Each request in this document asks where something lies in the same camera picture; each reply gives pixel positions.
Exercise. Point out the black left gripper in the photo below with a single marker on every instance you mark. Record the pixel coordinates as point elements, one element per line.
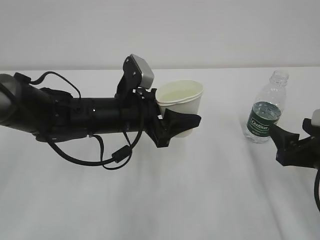
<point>138,112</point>

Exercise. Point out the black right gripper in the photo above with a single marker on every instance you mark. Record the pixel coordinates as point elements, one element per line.
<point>293,151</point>

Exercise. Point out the white paper cup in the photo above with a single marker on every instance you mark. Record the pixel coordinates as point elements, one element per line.
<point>181,96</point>

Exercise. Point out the clear water bottle green label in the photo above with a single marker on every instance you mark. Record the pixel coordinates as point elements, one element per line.
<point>267,108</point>

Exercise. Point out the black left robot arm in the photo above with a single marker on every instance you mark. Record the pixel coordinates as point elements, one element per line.
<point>64,117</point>

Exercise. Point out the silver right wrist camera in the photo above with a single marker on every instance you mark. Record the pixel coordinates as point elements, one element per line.
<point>315,119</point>

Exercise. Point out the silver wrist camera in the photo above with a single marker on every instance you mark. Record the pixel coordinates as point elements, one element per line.
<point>315,119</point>
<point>136,74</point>

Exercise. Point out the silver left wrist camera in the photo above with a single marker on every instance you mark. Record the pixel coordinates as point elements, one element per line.
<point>136,74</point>

